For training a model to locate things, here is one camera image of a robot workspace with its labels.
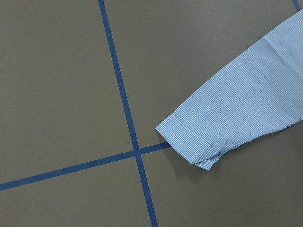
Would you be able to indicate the blue striped button shirt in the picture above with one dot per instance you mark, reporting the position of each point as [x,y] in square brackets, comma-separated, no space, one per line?
[258,93]

